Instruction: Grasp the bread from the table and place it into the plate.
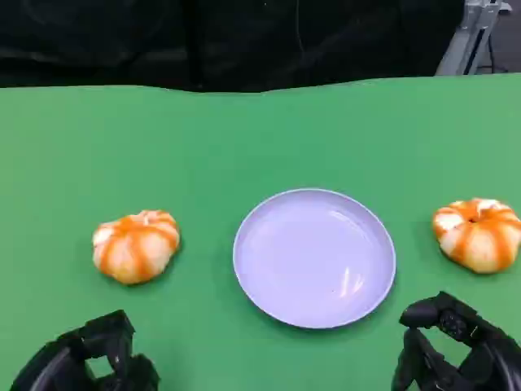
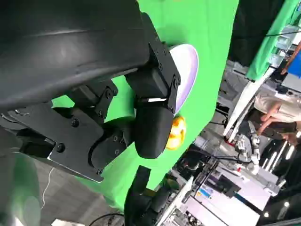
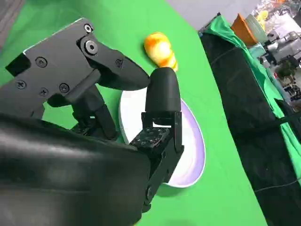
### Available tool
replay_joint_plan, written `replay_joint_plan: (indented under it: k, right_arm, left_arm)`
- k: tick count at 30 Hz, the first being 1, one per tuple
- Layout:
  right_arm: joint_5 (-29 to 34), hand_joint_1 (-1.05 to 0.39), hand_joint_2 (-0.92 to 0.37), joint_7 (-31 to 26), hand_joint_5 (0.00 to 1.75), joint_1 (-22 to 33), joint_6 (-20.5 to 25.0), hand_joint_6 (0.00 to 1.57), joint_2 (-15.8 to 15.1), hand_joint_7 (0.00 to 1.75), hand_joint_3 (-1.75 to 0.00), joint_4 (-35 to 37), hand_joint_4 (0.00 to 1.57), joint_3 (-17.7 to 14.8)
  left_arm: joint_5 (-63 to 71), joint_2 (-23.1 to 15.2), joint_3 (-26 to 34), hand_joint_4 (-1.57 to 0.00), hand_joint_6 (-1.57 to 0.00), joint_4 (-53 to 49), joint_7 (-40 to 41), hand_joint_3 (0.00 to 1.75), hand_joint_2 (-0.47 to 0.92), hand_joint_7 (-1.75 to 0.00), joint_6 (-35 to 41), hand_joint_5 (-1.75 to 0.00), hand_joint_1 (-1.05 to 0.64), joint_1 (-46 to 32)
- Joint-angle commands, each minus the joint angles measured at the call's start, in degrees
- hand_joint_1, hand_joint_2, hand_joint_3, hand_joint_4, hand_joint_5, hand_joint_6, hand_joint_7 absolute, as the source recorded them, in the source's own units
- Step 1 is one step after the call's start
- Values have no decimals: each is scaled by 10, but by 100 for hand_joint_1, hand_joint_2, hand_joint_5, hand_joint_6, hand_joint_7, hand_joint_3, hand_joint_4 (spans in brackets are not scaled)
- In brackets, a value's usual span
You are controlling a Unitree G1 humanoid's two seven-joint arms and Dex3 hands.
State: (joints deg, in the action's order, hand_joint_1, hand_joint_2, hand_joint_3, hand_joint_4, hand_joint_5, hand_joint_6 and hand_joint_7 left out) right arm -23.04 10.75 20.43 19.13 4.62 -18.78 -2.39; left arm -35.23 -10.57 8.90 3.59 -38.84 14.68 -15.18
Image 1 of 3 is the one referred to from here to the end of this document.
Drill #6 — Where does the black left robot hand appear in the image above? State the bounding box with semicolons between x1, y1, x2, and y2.
10;309;160;391

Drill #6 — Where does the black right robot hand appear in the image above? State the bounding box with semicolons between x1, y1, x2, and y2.
391;290;521;391

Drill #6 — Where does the orange and white bread roll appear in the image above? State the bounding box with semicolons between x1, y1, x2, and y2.
431;197;521;274
91;209;182;285

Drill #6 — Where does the lilac plate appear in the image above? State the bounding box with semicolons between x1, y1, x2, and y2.
232;187;397;330

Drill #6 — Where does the green table cloth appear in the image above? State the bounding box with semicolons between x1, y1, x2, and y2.
0;72;521;391

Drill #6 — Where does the black fabric backdrop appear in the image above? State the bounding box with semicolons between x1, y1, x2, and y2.
0;0;466;94

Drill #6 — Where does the grey metal frame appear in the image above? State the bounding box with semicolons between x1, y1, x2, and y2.
435;0;512;77

